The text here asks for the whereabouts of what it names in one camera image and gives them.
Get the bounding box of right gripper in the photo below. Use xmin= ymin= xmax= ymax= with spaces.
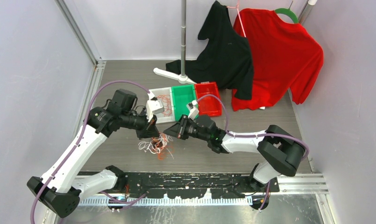
xmin=164 ymin=114 xmax=210 ymax=142

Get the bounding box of red t-shirt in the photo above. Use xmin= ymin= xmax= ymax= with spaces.
xmin=231 ymin=8 xmax=324 ymax=111

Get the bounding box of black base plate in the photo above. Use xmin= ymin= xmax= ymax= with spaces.
xmin=105 ymin=172 xmax=266 ymax=199

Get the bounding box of white plastic bin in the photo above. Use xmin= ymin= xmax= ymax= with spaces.
xmin=150 ymin=87 xmax=175 ymax=124

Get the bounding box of orange cable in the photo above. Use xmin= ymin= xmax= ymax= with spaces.
xmin=157 ymin=94 xmax=173 ymax=112
xmin=158 ymin=96 xmax=174 ymax=118

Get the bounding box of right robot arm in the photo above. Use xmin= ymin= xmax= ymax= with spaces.
xmin=164 ymin=115 xmax=308 ymax=192

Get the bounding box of green hanger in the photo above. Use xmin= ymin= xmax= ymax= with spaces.
xmin=274 ymin=0 xmax=299 ymax=24

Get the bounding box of garment rack pole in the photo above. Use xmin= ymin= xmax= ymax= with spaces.
xmin=181 ymin=0 xmax=187 ymax=79

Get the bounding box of green plastic bin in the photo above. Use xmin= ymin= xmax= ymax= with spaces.
xmin=171 ymin=84 xmax=196 ymax=121

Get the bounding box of white rack base foot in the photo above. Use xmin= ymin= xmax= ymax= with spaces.
xmin=153 ymin=68 xmax=196 ymax=84

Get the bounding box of black t-shirt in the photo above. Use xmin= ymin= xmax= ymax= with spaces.
xmin=166 ymin=0 xmax=254 ymax=101

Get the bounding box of red plastic bin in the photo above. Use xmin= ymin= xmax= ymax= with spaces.
xmin=194 ymin=82 xmax=222 ymax=117

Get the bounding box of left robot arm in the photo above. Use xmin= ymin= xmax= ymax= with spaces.
xmin=27 ymin=89 xmax=164 ymax=218

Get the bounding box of aluminium frame rail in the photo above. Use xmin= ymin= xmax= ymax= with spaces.
xmin=54 ymin=0 xmax=99 ymax=65

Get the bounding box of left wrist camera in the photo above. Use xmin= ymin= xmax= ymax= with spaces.
xmin=146 ymin=97 xmax=165 ymax=121

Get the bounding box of cable bundle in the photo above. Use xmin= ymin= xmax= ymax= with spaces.
xmin=138 ymin=133 xmax=175 ymax=161

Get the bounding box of pink hanger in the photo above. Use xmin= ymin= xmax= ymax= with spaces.
xmin=227 ymin=0 xmax=246 ymax=38

